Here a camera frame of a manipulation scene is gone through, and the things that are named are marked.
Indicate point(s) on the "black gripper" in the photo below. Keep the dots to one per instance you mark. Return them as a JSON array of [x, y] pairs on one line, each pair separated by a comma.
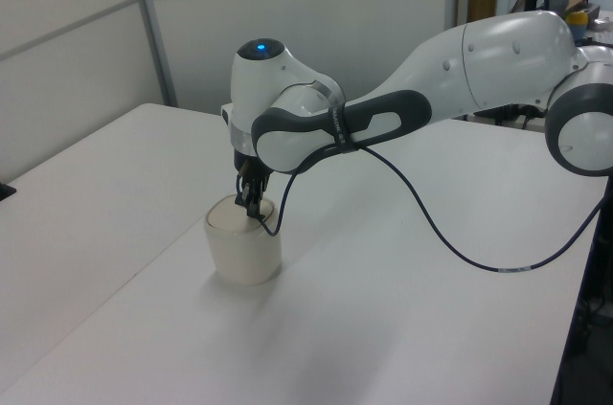
[[249, 166]]

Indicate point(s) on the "small white lidded bin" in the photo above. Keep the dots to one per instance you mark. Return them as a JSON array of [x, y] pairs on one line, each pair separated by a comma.
[[244, 252]]

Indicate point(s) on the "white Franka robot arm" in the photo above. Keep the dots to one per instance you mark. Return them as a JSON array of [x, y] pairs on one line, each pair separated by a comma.
[[503, 58]]

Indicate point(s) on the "black flat object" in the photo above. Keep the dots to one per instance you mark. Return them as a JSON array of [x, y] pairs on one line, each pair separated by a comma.
[[6, 191]]

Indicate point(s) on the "black metal stand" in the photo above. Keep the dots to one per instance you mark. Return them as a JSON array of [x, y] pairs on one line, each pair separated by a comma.
[[586, 290]]

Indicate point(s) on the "yellow and blue toy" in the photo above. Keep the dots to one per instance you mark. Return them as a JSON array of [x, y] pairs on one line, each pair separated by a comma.
[[578, 24]]

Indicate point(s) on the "brown cardboard box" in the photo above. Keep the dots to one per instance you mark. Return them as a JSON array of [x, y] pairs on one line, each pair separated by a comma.
[[582, 0]]

